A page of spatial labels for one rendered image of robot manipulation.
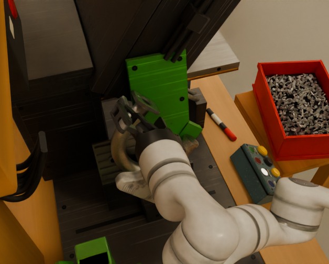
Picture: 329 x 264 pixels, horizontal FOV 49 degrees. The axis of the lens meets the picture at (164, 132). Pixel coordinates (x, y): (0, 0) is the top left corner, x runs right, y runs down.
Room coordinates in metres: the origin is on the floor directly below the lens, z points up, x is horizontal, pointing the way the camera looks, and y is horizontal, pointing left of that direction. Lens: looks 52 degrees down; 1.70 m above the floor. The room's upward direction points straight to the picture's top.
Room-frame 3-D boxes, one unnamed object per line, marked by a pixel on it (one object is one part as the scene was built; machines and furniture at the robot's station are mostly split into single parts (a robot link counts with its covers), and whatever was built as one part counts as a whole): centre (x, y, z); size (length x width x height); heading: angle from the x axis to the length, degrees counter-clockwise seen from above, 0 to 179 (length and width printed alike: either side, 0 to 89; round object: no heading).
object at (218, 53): (0.69, 0.03, 1.11); 0.39 x 0.16 x 0.03; 108
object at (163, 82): (0.53, 0.02, 1.17); 0.13 x 0.12 x 0.20; 18
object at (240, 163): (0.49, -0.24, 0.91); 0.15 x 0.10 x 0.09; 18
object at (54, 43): (0.64, 0.26, 1.07); 0.30 x 0.18 x 0.34; 18
